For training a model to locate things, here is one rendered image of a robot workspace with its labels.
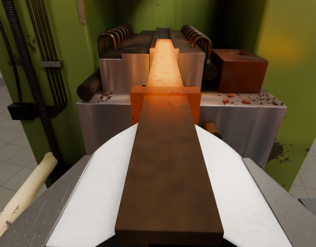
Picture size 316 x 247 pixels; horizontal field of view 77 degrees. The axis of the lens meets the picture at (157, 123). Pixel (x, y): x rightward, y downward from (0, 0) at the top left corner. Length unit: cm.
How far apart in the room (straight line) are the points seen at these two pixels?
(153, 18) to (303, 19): 49
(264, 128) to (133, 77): 27
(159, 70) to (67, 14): 40
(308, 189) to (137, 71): 154
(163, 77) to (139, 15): 70
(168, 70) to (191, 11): 68
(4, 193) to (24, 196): 106
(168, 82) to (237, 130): 26
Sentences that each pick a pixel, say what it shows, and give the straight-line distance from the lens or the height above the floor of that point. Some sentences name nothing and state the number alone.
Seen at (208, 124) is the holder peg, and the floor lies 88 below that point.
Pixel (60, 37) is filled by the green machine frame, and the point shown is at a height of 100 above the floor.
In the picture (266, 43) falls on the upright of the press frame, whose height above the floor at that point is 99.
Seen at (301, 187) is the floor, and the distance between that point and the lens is 174.
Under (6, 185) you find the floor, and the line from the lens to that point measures 176.
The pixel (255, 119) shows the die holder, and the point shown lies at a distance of 40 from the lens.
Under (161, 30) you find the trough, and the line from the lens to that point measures 78.
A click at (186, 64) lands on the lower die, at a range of 39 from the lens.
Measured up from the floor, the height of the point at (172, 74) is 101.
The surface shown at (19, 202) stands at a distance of 64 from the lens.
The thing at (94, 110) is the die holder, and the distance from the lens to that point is 38.
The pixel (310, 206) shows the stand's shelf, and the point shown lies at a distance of 61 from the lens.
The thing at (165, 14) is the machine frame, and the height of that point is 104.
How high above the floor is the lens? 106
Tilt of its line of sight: 30 degrees down
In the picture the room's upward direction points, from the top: straight up
